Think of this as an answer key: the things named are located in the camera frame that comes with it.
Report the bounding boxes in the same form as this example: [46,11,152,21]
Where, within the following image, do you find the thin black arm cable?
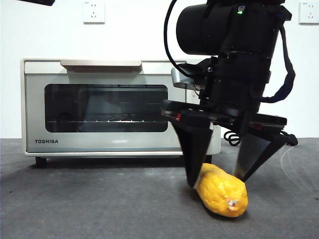
[163,0,190,77]

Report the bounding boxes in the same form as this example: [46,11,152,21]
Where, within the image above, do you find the black oven power cable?
[223,129,299,147]

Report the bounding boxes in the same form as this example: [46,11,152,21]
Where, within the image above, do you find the metal wire oven rack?
[46,119,168,124]

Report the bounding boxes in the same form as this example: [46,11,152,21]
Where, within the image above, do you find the glass oven door with handle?
[24,59,188,153]

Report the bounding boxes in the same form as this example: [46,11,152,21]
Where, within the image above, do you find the yellow corn cob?
[194,163,249,218]

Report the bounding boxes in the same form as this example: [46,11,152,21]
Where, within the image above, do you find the white wall socket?
[83,0,106,24]
[299,1,319,25]

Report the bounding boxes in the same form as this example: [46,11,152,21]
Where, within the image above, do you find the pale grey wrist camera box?
[170,66,208,91]

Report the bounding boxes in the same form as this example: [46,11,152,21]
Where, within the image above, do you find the white Toshiba toaster oven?
[20,57,222,167]

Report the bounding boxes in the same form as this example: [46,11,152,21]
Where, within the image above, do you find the braided black arm cable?
[261,24,296,104]

